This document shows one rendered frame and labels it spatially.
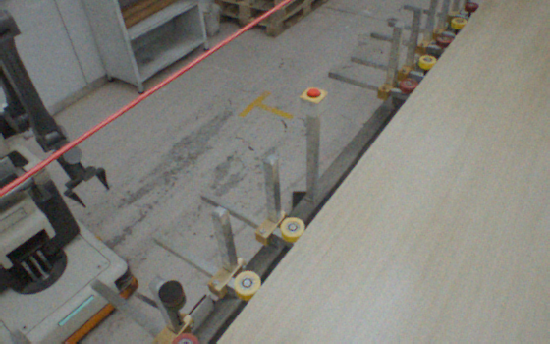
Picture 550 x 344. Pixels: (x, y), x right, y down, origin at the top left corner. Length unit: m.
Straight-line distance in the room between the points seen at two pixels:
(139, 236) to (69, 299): 0.65
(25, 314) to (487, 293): 1.90
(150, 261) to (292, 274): 1.38
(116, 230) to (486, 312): 2.11
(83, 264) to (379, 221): 1.49
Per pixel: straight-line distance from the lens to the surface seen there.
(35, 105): 1.44
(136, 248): 2.69
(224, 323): 1.52
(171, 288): 1.13
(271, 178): 1.37
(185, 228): 2.69
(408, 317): 1.31
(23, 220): 1.92
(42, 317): 2.28
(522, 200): 1.70
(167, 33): 4.55
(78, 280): 2.32
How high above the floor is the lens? 2.04
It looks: 43 degrees down
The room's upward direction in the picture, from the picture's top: 5 degrees counter-clockwise
